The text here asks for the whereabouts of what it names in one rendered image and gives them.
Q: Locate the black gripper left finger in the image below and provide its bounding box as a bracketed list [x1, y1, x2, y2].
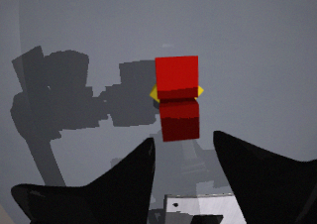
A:
[11, 137, 156, 224]

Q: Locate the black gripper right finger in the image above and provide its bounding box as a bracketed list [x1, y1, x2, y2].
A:
[213, 130, 317, 224]

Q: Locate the yellow cube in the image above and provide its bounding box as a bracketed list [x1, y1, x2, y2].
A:
[151, 85, 203, 102]

